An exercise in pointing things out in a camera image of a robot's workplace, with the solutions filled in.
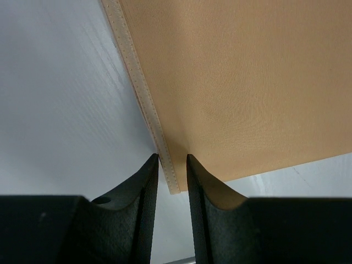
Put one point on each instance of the aluminium frame rail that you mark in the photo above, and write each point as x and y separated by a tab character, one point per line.
189	260

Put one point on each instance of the peach satin napkin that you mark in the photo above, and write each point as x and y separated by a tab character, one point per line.
246	87

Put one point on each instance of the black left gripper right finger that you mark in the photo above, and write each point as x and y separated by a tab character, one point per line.
231	228

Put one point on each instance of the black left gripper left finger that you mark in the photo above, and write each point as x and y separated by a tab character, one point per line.
116	227

